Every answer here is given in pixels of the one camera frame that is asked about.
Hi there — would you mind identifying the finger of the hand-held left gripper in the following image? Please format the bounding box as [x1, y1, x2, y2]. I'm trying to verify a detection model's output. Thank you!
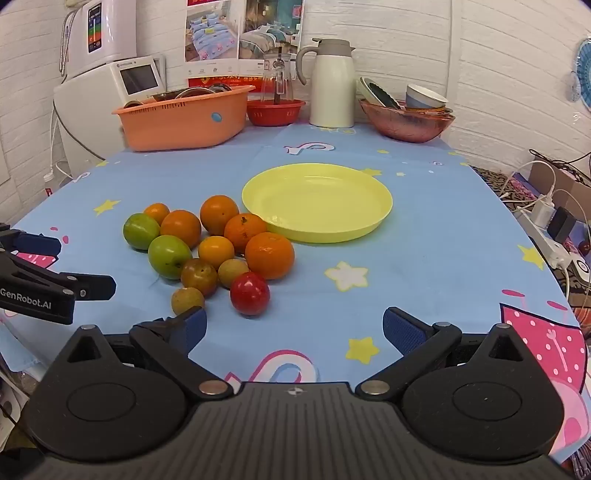
[0, 251, 117, 301]
[0, 224, 62, 259]

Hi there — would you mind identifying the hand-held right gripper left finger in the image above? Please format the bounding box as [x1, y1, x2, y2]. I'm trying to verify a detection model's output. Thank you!
[69, 307, 235, 401]

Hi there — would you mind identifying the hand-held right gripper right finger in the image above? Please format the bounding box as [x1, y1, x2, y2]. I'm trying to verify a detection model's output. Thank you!
[358, 307, 525, 401]

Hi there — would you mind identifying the small yellow-brown plum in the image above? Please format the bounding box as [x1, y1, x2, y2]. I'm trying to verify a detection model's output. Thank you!
[171, 287, 206, 316]
[217, 258, 250, 289]

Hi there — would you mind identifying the mottled red-brown plum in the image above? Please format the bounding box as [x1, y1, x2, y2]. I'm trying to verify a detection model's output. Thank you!
[180, 258, 219, 297]

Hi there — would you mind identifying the red plum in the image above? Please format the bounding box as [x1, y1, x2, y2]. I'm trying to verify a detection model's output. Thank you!
[230, 272, 271, 316]

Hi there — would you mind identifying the green apple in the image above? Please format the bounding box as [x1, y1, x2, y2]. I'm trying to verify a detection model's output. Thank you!
[123, 213, 161, 251]
[148, 234, 193, 280]

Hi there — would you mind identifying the yellow-orange citrus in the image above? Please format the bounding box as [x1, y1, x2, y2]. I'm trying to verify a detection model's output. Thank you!
[198, 235, 235, 271]

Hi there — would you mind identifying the small orange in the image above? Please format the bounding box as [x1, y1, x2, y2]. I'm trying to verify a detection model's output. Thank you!
[143, 203, 171, 226]

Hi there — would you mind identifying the large orange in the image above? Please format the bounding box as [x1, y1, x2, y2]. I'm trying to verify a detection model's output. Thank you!
[245, 232, 295, 280]

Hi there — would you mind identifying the orange with dark stem mark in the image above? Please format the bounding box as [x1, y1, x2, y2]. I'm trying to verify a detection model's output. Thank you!
[224, 213, 269, 256]

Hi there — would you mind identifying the yellow plastic plate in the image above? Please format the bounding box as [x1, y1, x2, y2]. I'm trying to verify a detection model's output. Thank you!
[241, 162, 394, 244]

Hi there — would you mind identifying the blue printed tablecloth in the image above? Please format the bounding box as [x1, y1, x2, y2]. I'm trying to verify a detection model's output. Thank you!
[0, 122, 589, 467]

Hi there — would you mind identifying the white appliance with screen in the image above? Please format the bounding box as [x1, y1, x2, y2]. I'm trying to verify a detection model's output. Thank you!
[53, 53, 167, 181]

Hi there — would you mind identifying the white power strip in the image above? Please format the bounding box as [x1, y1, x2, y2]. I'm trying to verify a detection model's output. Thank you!
[515, 208, 575, 268]

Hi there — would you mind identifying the orange plastic basket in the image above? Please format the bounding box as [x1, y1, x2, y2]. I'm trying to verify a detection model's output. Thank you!
[112, 85, 256, 152]

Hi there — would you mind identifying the white charger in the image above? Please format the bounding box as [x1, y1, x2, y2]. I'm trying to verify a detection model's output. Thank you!
[533, 196, 557, 227]

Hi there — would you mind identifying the black adapter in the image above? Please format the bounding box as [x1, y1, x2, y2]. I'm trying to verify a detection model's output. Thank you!
[549, 207, 577, 243]

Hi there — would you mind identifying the pink glass bowl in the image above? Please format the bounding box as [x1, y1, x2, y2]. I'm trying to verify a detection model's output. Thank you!
[359, 99, 455, 142]

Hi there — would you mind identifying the cardboard box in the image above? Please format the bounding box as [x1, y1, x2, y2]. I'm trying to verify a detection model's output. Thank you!
[529, 157, 591, 217]

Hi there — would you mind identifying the metal pot lid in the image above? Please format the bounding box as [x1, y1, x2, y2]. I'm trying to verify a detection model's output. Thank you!
[173, 84, 232, 100]

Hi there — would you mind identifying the red plastic basket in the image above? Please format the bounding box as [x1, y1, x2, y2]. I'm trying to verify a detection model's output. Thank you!
[247, 99, 306, 127]

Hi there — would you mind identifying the white green bowl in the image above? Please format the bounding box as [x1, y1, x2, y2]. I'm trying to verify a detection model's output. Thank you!
[358, 77, 402, 110]

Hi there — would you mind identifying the white thermos jug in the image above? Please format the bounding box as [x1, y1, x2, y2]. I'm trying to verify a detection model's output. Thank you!
[295, 38, 356, 128]

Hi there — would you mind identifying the glass pitcher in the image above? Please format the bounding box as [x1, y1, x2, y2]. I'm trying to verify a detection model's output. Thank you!
[261, 53, 296, 102]

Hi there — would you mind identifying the blue round fan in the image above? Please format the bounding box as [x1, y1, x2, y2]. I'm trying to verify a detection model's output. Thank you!
[567, 38, 591, 109]

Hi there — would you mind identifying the white cable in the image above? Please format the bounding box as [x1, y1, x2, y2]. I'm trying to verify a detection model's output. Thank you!
[499, 159, 557, 204]

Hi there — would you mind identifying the white wall water purifier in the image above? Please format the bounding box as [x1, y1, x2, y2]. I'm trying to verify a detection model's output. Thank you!
[60, 0, 139, 79]

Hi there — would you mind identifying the wall poster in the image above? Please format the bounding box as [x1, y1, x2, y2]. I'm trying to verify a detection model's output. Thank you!
[185, 0, 305, 88]

